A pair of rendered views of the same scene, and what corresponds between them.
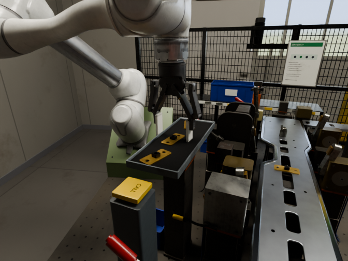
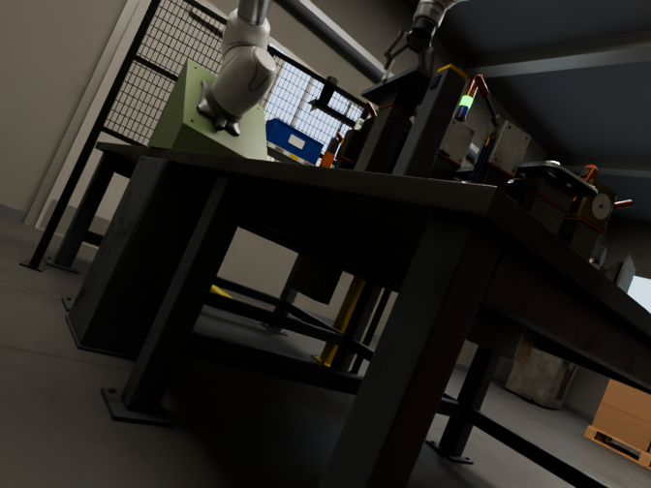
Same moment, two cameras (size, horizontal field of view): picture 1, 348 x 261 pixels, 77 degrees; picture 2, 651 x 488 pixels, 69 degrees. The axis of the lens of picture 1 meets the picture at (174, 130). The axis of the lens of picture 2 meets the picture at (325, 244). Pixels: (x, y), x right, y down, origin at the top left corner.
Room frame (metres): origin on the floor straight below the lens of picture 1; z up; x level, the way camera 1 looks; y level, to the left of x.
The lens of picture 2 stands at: (-0.43, 1.05, 0.53)
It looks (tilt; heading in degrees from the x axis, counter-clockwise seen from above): 3 degrees up; 316
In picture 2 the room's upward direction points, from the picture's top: 23 degrees clockwise
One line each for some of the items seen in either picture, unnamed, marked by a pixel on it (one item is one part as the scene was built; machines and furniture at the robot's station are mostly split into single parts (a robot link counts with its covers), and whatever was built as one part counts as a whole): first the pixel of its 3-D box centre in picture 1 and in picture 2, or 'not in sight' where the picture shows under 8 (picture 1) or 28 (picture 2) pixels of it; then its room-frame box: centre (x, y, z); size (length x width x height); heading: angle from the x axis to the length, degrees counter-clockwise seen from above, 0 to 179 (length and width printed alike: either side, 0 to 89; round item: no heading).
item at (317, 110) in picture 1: (250, 103); (308, 168); (1.59, -0.58, 1.02); 0.90 x 0.22 x 0.03; 67
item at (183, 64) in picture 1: (172, 78); (419, 37); (0.61, 0.00, 1.34); 0.08 x 0.07 x 0.09; 60
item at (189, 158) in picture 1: (179, 140); (403, 92); (0.61, -0.02, 1.16); 0.37 x 0.14 x 0.02; 157
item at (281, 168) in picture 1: (286, 168); not in sight; (0.69, -0.41, 1.01); 0.08 x 0.04 x 0.01; 67
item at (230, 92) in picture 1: (231, 90); (291, 143); (1.65, -0.44, 1.10); 0.30 x 0.17 x 0.13; 72
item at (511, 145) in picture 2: not in sight; (480, 191); (0.21, -0.02, 0.88); 0.12 x 0.07 x 0.36; 67
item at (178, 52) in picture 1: (171, 50); (428, 16); (0.61, 0.01, 1.41); 0.09 x 0.09 x 0.06
